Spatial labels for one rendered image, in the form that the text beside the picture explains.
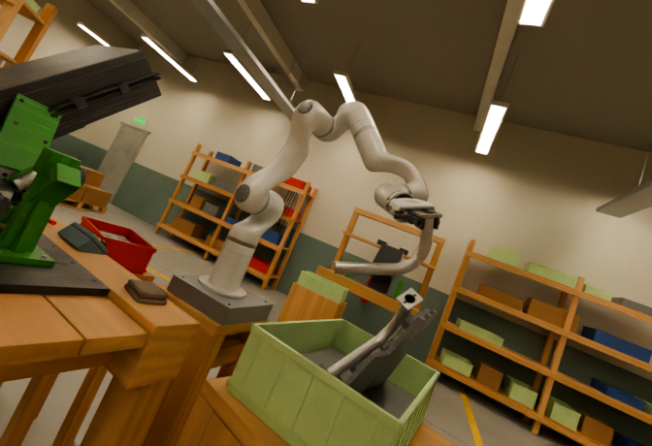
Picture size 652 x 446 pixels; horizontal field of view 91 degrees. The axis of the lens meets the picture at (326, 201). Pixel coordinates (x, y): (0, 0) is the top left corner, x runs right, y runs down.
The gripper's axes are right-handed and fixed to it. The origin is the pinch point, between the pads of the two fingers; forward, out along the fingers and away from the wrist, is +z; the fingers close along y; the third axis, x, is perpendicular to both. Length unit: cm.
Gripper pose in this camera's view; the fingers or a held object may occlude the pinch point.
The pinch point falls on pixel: (426, 221)
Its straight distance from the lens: 83.1
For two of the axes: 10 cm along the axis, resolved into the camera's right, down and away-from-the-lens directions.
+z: 1.4, 2.3, -9.6
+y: 9.9, -0.1, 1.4
